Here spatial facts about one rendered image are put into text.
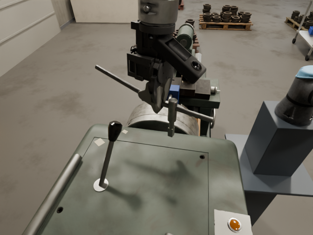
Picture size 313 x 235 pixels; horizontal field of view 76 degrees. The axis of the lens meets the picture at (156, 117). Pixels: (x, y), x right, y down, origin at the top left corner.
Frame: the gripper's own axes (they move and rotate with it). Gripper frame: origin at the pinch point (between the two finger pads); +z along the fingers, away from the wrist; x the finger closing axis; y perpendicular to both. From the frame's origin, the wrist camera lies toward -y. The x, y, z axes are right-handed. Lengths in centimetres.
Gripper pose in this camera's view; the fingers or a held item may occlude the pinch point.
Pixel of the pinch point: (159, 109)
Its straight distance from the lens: 50.4
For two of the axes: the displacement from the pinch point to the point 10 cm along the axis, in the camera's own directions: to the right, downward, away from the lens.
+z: -0.5, 7.8, 6.2
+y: -8.6, -3.5, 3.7
